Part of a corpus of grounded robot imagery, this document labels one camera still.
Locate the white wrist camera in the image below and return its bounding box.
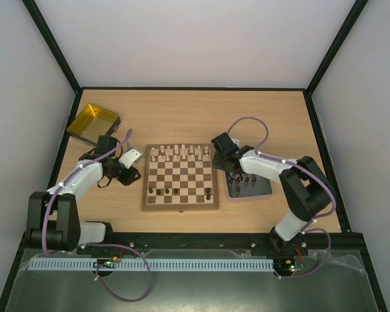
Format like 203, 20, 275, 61
119, 148, 143, 169
232, 138, 240, 146

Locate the control circuit board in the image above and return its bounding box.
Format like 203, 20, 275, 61
274, 259, 304, 272
92, 257, 122, 268

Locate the yellow metal tin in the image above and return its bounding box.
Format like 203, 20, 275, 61
67, 104, 122, 146

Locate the white slotted cable duct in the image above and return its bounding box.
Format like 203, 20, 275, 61
28, 258, 274, 272

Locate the right control circuit board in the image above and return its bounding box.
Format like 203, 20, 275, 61
274, 259, 304, 272

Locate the black enclosure frame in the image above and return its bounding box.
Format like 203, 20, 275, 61
0, 1, 387, 311

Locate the left control circuit board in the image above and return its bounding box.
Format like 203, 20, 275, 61
92, 257, 122, 268

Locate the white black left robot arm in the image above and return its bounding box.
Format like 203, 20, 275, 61
25, 129, 142, 255

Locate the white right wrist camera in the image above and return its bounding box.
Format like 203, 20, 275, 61
232, 138, 240, 146

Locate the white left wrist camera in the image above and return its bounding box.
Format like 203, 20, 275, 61
119, 148, 143, 169

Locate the silver metal tin tray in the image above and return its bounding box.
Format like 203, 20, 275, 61
225, 172, 273, 200

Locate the wooden chess board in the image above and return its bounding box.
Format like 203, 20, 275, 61
141, 143, 219, 212

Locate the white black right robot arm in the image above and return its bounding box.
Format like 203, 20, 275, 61
211, 133, 337, 255

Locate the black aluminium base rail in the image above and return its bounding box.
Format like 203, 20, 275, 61
75, 232, 368, 259

